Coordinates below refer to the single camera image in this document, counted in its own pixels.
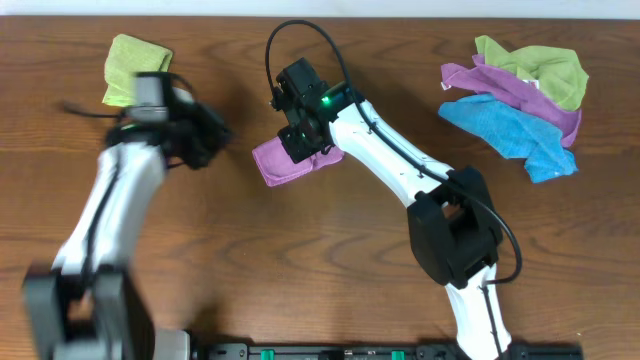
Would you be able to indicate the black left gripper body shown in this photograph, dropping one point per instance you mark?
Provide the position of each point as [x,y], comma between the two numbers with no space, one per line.
[201,138]

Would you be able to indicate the crumpled green cloth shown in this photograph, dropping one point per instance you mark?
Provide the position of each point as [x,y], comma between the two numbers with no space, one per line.
[558,71]

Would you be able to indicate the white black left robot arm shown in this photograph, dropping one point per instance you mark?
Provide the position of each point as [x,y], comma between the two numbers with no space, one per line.
[86,306]

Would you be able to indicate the crumpled blue cloth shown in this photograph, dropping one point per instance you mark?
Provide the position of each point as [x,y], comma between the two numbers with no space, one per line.
[513,134]

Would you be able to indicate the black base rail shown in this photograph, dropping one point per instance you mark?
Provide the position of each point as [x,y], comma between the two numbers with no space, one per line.
[429,351]

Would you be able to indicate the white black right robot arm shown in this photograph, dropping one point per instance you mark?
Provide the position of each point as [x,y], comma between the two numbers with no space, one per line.
[454,230]

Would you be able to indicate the crumpled purple cloth in pile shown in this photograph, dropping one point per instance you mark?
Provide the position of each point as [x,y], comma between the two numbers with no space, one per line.
[513,91]

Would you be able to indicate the purple microfiber cloth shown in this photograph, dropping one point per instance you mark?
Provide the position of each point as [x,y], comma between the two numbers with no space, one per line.
[277,168]

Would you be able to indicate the folded light green cloth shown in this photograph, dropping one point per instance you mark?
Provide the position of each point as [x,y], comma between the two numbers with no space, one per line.
[127,56]

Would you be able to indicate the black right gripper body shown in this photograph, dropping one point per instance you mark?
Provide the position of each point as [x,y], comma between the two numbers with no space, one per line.
[297,144]

